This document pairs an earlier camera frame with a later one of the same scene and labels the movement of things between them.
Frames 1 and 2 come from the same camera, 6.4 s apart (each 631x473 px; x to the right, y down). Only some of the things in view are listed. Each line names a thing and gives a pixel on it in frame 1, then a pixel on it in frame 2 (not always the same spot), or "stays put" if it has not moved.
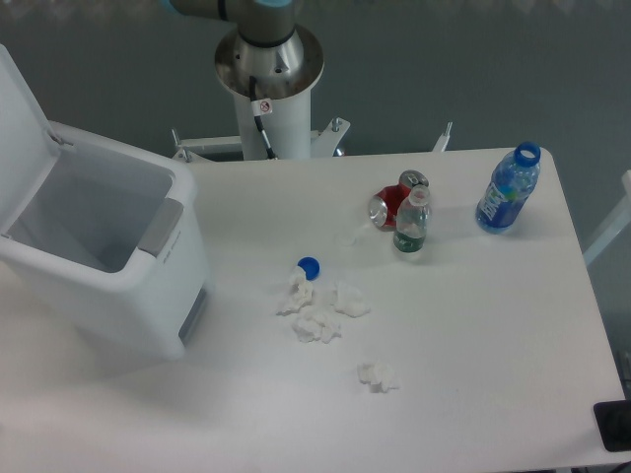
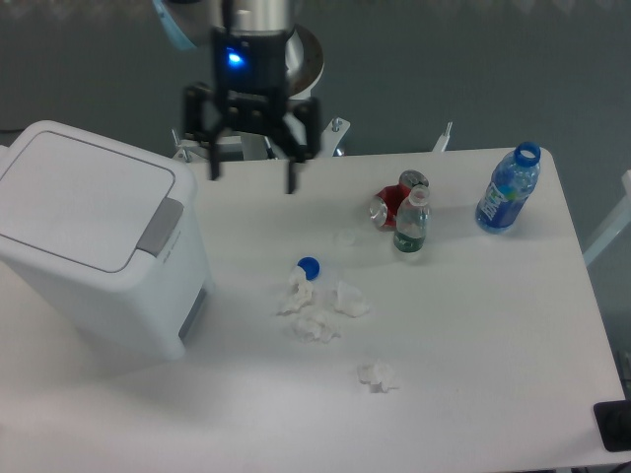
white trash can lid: x=29 y=151 to x=80 y=200
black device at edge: x=613 y=421 stays put
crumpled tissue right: x=349 y=300 stays put
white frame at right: x=617 y=223 stays put
